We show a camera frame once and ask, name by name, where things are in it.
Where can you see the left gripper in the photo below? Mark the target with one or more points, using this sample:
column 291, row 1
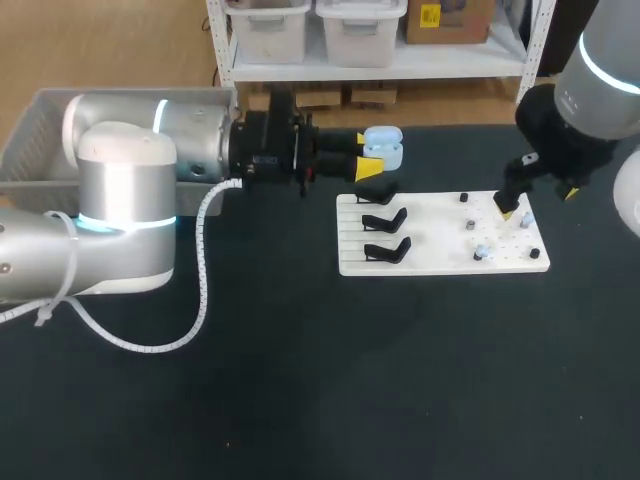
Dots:
column 272, row 147

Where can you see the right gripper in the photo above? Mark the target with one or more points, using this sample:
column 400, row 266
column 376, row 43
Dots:
column 560, row 140

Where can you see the light blue earbud case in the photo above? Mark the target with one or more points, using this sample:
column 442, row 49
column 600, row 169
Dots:
column 387, row 150

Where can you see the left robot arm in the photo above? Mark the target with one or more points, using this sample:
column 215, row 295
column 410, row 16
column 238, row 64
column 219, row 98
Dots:
column 125, row 200

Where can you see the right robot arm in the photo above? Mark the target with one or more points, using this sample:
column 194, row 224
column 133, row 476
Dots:
column 600, row 85

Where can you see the light blue earbud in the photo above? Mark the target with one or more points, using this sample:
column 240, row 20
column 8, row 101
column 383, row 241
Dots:
column 525, row 219
column 481, row 251

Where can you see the small cardboard box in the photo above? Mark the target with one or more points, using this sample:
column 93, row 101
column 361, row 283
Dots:
column 375, row 94
column 320, row 97

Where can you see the white plate with black stands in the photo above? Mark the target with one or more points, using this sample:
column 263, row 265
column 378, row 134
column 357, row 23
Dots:
column 440, row 245

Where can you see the brown cardboard box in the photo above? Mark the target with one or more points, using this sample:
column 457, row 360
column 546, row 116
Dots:
column 450, row 22

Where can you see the white metal shelf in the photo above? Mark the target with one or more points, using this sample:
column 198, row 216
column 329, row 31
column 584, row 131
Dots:
column 375, row 74

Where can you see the translucent plastic storage bin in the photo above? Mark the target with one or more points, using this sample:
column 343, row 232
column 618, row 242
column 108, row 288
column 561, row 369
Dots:
column 270, row 30
column 360, row 35

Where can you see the grey slotted basket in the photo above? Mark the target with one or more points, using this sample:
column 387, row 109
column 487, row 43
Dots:
column 35, row 140

